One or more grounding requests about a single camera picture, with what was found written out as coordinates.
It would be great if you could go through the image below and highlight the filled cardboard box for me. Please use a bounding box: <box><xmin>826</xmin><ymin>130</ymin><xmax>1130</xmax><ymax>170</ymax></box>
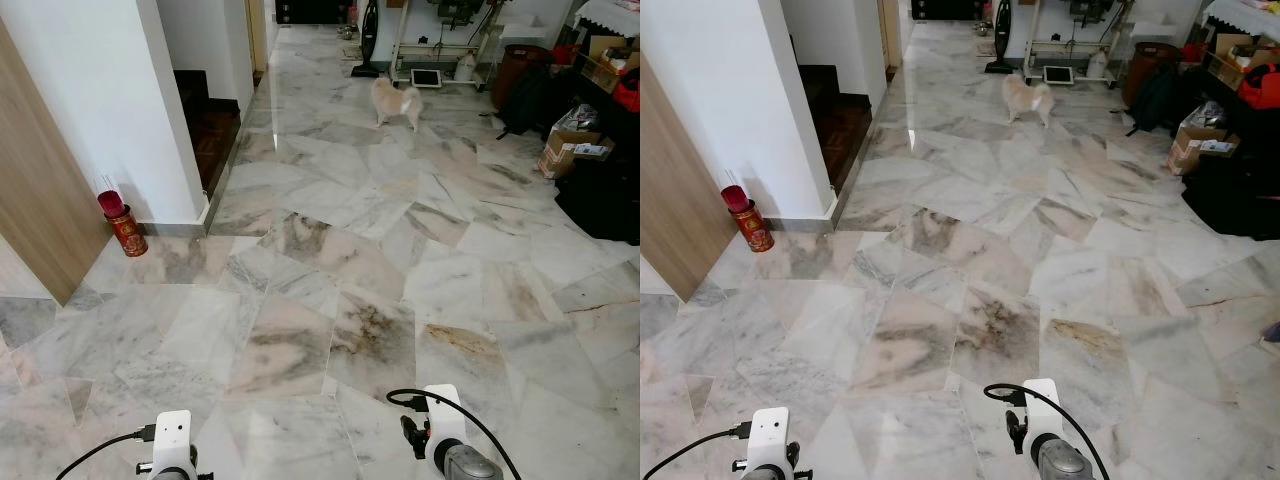
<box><xmin>1164</xmin><ymin>100</ymin><xmax>1242</xmax><ymax>177</ymax></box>
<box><xmin>536</xmin><ymin>104</ymin><xmax>617</xmax><ymax>182</ymax></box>

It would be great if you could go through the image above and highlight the brown round barrel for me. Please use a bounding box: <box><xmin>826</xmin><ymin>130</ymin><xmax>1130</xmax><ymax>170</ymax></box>
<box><xmin>489</xmin><ymin>44</ymin><xmax>552</xmax><ymax>112</ymax></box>
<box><xmin>1121</xmin><ymin>41</ymin><xmax>1182</xmax><ymax>107</ymax></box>

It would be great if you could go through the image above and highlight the black sofa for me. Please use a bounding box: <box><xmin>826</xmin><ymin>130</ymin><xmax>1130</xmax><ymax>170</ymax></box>
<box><xmin>554</xmin><ymin>90</ymin><xmax>641</xmax><ymax>247</ymax></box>
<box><xmin>1181</xmin><ymin>98</ymin><xmax>1280</xmax><ymax>242</ymax></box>

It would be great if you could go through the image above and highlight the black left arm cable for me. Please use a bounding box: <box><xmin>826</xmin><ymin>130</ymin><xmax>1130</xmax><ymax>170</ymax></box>
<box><xmin>643</xmin><ymin>422</ymin><xmax>753</xmax><ymax>480</ymax></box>
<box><xmin>55</xmin><ymin>424</ymin><xmax>158</xmax><ymax>480</ymax></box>

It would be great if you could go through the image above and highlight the open cardboard box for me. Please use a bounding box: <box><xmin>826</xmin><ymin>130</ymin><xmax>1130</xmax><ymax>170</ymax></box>
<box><xmin>1204</xmin><ymin>32</ymin><xmax>1269</xmax><ymax>91</ymax></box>
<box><xmin>579</xmin><ymin>34</ymin><xmax>641</xmax><ymax>96</ymax></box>

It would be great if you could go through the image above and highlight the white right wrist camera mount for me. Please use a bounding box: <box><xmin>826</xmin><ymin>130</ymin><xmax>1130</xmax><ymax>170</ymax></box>
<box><xmin>420</xmin><ymin>384</ymin><xmax>468</xmax><ymax>453</ymax></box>
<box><xmin>1021</xmin><ymin>378</ymin><xmax>1064</xmax><ymax>443</ymax></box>

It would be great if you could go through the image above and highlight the black backpack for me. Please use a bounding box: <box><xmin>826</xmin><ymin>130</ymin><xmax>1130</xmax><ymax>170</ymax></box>
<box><xmin>1127</xmin><ymin>64</ymin><xmax>1203</xmax><ymax>137</ymax></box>
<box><xmin>496</xmin><ymin>68</ymin><xmax>577</xmax><ymax>142</ymax></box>

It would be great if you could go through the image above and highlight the black upright vacuum cleaner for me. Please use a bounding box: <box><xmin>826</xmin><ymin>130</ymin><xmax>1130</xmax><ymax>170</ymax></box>
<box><xmin>985</xmin><ymin>0</ymin><xmax>1019</xmax><ymax>76</ymax></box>
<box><xmin>350</xmin><ymin>0</ymin><xmax>384</xmax><ymax>79</ymax></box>

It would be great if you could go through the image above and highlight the red bag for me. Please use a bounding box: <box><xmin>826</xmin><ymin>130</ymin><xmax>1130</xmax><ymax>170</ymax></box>
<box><xmin>1238</xmin><ymin>62</ymin><xmax>1280</xmax><ymax>111</ymax></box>
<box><xmin>613</xmin><ymin>68</ymin><xmax>641</xmax><ymax>114</ymax></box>

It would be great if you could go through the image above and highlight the wooden door panel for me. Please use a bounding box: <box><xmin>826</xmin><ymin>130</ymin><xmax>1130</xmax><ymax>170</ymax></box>
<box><xmin>640</xmin><ymin>55</ymin><xmax>742</xmax><ymax>303</ymax></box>
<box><xmin>0</xmin><ymin>18</ymin><xmax>114</xmax><ymax>306</ymax></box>

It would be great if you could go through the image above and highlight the dark wooden staircase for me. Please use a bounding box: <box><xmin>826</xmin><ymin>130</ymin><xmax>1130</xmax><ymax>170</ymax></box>
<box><xmin>790</xmin><ymin>38</ymin><xmax>874</xmax><ymax>193</ymax></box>
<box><xmin>174</xmin><ymin>68</ymin><xmax>244</xmax><ymax>198</ymax></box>

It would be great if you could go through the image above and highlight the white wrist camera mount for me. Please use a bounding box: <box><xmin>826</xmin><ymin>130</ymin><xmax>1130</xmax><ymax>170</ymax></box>
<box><xmin>420</xmin><ymin>384</ymin><xmax>468</xmax><ymax>453</ymax></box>
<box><xmin>150</xmin><ymin>409</ymin><xmax>193</xmax><ymax>471</ymax></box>
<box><xmin>1021</xmin><ymin>378</ymin><xmax>1064</xmax><ymax>443</ymax></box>
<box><xmin>749</xmin><ymin>406</ymin><xmax>794</xmax><ymax>470</ymax></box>

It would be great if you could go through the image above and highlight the red patterned tin can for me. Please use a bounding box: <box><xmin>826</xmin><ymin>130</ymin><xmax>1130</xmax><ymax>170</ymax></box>
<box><xmin>108</xmin><ymin>207</ymin><xmax>149</xmax><ymax>258</ymax></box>
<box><xmin>735</xmin><ymin>202</ymin><xmax>776</xmax><ymax>253</ymax></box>

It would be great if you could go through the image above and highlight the white metal rack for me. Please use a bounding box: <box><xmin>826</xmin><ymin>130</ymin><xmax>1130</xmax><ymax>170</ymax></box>
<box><xmin>388</xmin><ymin>0</ymin><xmax>506</xmax><ymax>91</ymax></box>
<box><xmin>1020</xmin><ymin>0</ymin><xmax>1136</xmax><ymax>87</ymax></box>

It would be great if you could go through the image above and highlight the cream fluffy dog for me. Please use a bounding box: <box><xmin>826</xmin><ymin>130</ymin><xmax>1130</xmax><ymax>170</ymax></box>
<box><xmin>1002</xmin><ymin>72</ymin><xmax>1056</xmax><ymax>128</ymax></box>
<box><xmin>370</xmin><ymin>76</ymin><xmax>424</xmax><ymax>132</ymax></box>

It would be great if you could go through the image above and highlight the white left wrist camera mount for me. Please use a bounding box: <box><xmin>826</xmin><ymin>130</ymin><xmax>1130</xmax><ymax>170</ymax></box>
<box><xmin>150</xmin><ymin>409</ymin><xmax>193</xmax><ymax>471</ymax></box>
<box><xmin>749</xmin><ymin>406</ymin><xmax>794</xmax><ymax>470</ymax></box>

